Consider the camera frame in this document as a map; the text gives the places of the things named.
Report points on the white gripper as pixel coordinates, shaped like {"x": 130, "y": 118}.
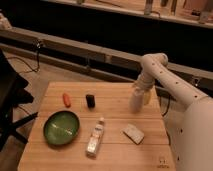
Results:
{"x": 144, "y": 86}

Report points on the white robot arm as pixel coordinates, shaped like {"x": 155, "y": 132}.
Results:
{"x": 195, "y": 147}

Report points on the black eraser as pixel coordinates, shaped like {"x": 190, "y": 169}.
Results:
{"x": 90, "y": 99}

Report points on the orange carrot toy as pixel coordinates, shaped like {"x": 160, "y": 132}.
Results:
{"x": 66, "y": 100}

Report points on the green bowl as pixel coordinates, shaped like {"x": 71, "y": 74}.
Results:
{"x": 61, "y": 128}

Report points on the black office chair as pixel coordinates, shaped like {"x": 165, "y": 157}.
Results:
{"x": 12, "y": 93}

